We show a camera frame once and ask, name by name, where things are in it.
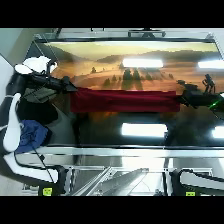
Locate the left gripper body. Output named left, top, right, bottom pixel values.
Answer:
left=59, top=76, right=79, bottom=94

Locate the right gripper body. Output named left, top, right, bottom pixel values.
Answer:
left=176, top=84, right=202, bottom=108

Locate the red T-shirt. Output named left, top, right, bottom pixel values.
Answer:
left=70, top=86, right=181, bottom=114

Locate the grey garment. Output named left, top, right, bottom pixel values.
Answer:
left=22, top=86, right=58, bottom=104

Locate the white garment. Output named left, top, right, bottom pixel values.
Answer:
left=14, top=55, right=58, bottom=76

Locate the black garment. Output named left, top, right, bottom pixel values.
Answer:
left=15, top=97, right=60, bottom=127

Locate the blue garment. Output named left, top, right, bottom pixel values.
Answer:
left=14, top=119, right=52, bottom=155

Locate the black cable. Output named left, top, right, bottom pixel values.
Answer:
left=13, top=141, right=56, bottom=184

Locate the silver frame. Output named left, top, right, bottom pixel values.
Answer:
left=20, top=29, right=224, bottom=197

